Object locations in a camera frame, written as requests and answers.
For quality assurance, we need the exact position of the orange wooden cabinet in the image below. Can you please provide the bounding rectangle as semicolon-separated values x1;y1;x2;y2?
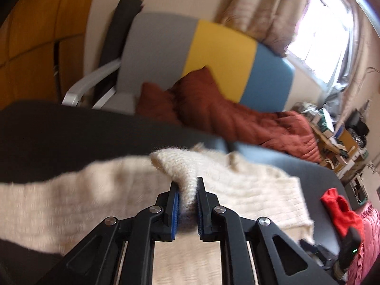
1;0;92;107

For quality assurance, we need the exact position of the cream knitted sweater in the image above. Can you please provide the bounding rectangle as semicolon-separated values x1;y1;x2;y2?
1;144;314;284

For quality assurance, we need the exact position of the grey yellow blue sofa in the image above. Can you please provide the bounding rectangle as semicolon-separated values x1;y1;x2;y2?
62;12;294;114

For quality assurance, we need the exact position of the pink ruffled fabric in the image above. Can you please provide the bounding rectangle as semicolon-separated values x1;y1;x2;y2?
347;202;379;285

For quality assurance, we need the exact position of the cluttered wooden side shelf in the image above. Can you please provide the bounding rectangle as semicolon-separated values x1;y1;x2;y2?
292;102;368;185

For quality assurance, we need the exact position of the beige starfish pattern curtain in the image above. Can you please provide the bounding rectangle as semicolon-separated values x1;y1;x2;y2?
221;0;308;57

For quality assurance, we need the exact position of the black rolled mat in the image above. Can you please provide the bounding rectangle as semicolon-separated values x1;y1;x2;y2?
91;0;143;105

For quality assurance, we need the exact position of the rust red quilted jacket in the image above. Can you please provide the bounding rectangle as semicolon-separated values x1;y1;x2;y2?
135;67;321;163

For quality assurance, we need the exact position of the red glove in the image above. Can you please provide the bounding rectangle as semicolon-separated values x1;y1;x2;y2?
320;188;365;240

